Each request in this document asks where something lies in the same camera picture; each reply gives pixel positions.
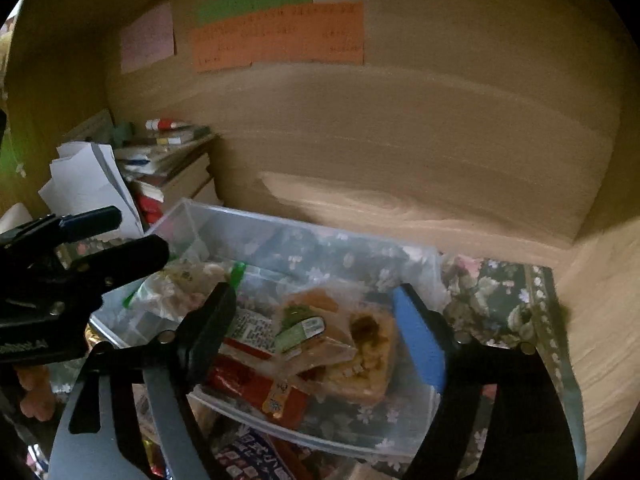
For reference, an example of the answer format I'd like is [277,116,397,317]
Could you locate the green sticky note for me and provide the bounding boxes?
[195,0,313,25]

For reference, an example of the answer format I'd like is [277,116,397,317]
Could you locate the red and white tube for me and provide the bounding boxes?
[145,117,193,132]

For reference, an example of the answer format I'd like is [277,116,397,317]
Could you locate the thick pale book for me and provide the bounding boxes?
[145,177,223,226]

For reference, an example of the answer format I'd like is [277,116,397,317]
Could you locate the orange sticky note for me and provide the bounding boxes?
[191,2,365,73]

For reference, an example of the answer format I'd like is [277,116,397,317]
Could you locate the clear plastic container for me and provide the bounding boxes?
[90,197,451,466]

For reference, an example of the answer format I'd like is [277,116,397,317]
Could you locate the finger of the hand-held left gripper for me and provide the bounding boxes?
[57,235,170,292]
[59,206,123,242]

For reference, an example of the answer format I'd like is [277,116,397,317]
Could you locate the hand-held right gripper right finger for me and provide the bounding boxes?
[392,284,573,480]

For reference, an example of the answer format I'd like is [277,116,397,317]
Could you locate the blue and white snack packet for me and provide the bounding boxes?
[212,427,313,480]

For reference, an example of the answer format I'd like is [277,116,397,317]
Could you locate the grey card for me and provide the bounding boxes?
[62,109,117,143]

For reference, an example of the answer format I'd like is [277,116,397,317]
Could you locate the red snack packet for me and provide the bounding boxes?
[202,337,311,423]

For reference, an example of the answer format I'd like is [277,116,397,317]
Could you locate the snack packet with white label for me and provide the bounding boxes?
[222,307,278,358]

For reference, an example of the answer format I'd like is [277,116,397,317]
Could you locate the thin book with yellow label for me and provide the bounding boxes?
[114,127,217,166]

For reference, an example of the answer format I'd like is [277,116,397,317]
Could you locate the white folded papers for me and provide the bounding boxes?
[39,141,146,236]

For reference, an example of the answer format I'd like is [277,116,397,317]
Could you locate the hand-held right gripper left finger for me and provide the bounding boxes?
[47,284,237,480]

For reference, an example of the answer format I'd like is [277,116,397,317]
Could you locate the person's left hand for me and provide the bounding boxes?
[14,364,56,422]

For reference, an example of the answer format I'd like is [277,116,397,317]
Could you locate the clear zip bag green strip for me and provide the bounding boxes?
[122,260,248,326]

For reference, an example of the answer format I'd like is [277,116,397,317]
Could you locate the pink sticky note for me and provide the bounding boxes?
[120,2,176,75]

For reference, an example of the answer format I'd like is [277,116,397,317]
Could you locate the dark floral cloth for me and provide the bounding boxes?
[440,255,588,480]

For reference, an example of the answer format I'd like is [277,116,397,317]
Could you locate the toast packet with green label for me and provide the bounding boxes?
[272,285,401,406]

